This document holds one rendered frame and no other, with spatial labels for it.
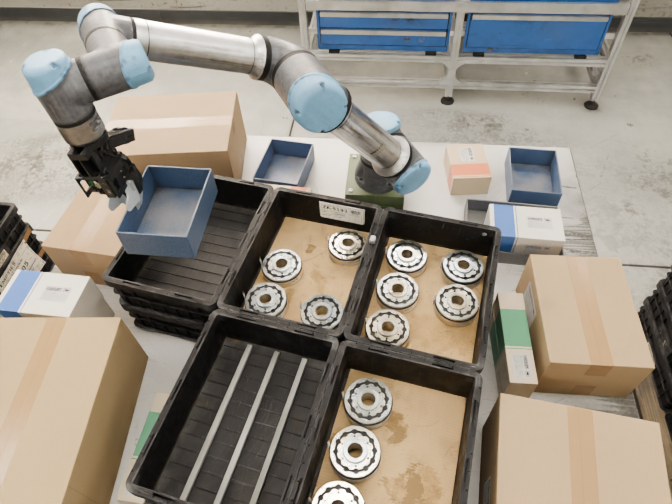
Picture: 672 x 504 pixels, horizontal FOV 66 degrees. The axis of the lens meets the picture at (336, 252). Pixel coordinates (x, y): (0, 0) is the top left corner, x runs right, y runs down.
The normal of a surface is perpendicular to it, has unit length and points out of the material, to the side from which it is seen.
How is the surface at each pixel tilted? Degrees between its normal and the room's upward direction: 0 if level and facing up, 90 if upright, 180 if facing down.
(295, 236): 0
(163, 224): 1
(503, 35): 90
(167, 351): 0
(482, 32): 90
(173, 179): 90
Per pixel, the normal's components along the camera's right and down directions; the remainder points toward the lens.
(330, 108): 0.36, 0.67
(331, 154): -0.04, -0.62
